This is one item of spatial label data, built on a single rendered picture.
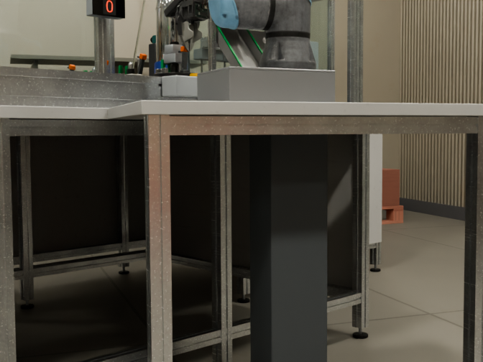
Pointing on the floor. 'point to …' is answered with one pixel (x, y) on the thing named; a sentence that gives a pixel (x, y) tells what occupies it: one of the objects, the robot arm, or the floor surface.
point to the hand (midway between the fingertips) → (187, 47)
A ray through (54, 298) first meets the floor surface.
